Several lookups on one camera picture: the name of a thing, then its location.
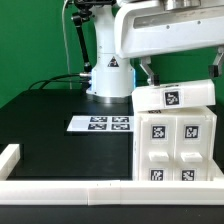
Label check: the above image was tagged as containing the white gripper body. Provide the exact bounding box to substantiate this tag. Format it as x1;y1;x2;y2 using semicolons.
114;0;224;58

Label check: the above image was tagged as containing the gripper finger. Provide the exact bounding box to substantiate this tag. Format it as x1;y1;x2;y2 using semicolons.
140;57;160;86
208;47;224;78

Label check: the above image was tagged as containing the white cabinet top block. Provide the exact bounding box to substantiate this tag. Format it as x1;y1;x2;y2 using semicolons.
132;79;215;112

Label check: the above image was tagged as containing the white cabinet door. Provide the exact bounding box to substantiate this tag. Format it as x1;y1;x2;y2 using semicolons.
139;118;175;181
174;116;212;181

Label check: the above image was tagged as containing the white cabinet body box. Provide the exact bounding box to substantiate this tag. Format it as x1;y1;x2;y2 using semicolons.
132;106;221;181

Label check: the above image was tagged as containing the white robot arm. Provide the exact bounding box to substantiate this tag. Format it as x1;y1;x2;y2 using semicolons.
87;0;224;103

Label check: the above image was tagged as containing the white flat marker plate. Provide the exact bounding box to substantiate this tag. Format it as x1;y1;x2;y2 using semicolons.
67;115;134;132

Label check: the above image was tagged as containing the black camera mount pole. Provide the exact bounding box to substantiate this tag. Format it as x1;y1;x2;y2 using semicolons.
70;0;118;74

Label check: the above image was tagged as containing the black cable bundle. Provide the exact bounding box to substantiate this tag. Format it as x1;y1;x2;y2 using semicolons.
27;73;92;91

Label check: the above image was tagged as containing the grey hanging cable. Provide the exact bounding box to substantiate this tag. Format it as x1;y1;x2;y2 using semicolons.
61;0;74;90

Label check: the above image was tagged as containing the white U-shaped fence frame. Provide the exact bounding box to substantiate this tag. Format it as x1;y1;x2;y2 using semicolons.
0;144;224;205

